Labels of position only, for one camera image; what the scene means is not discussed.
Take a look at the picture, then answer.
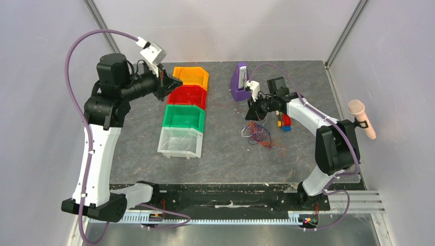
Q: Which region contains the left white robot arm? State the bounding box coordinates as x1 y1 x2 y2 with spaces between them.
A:
61 53 182 222

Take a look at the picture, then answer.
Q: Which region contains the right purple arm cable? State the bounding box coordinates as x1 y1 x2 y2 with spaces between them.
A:
249 63 361 232

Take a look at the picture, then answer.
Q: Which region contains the white wire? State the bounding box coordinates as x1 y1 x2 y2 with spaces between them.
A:
161 133 199 153

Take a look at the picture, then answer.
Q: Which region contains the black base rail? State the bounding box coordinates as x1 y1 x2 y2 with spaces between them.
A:
115 183 331 221

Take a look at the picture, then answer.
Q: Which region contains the red plastic bin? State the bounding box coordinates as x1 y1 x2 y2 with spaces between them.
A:
167 85 207 110

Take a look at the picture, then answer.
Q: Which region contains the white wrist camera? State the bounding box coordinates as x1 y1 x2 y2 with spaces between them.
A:
136 36 167 78
244 80 260 102

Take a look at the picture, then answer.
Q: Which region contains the clear white plastic bin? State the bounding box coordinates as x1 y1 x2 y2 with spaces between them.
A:
157 127 203 159

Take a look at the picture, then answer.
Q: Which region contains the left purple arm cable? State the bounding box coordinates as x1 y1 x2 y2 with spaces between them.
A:
64 29 192 246

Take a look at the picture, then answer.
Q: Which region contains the toy brick stack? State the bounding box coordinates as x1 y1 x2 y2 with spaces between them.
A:
276 113 291 132

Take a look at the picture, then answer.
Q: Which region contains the coloured wire bundle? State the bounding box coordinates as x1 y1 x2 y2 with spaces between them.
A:
240 121 289 157

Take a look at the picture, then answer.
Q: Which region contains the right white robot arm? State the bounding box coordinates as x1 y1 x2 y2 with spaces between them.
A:
245 77 360 209

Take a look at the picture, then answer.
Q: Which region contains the green plastic bin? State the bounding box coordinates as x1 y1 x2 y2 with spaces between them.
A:
162 105 205 133

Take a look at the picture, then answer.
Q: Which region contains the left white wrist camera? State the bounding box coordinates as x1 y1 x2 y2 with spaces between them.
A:
136 36 167 78

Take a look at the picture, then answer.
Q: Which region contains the pink microphone on stand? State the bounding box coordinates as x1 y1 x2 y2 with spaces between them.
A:
348 99 377 140

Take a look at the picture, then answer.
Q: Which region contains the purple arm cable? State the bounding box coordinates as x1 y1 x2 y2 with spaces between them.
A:
64 29 192 246
249 63 361 232

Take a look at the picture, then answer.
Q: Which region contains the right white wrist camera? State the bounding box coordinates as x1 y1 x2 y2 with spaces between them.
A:
244 80 260 102

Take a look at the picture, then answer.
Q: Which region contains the orange plastic bin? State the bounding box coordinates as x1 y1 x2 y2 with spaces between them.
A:
173 67 209 91

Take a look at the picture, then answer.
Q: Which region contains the purple metronome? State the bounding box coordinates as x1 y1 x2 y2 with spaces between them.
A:
229 62 251 101

